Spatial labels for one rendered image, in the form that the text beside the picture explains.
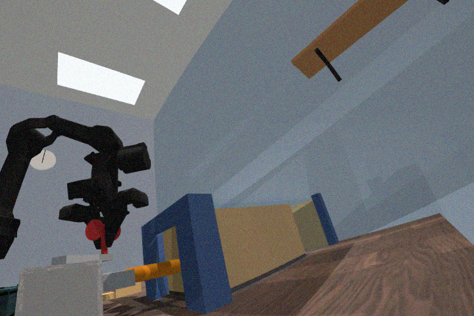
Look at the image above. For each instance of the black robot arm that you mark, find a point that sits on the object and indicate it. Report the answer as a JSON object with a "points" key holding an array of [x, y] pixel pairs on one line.
{"points": [[25, 142]]}

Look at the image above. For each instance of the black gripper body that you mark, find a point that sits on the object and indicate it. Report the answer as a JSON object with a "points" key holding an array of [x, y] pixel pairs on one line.
{"points": [[118, 199]]}

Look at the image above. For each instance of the blue inverted u-shaped frame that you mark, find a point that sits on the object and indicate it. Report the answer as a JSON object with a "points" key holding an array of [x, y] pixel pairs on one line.
{"points": [[197, 275]]}

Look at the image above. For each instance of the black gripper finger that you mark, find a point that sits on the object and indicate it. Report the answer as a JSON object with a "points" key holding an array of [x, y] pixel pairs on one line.
{"points": [[87, 218], [113, 219]]}

